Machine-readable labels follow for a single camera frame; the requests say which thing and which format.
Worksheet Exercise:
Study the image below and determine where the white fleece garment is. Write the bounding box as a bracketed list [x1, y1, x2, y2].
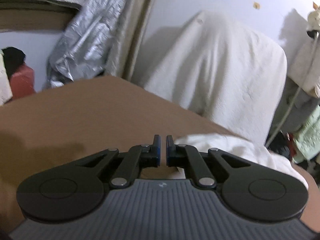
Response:
[175, 133, 309, 188]

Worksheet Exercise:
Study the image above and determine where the beige bag zipper rim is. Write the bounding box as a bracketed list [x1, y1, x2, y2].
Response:
[104, 0, 155, 81]

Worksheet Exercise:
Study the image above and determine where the light green quilted cloth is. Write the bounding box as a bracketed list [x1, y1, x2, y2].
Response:
[293, 106, 319, 163]

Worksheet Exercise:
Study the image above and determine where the grey metal rack pole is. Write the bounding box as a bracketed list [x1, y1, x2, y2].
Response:
[265, 30, 319, 147]

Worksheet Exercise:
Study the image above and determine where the white cloth covered furniture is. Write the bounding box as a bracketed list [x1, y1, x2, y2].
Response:
[132, 11, 287, 145]

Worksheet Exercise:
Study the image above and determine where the red box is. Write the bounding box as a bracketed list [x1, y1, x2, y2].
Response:
[10, 63, 36, 100]

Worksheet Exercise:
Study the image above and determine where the beige cloth pile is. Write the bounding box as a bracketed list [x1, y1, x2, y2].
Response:
[287, 39, 319, 98]

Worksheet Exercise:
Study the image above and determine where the silver quilted foil bag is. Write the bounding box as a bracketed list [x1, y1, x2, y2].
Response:
[0, 0, 133, 88]

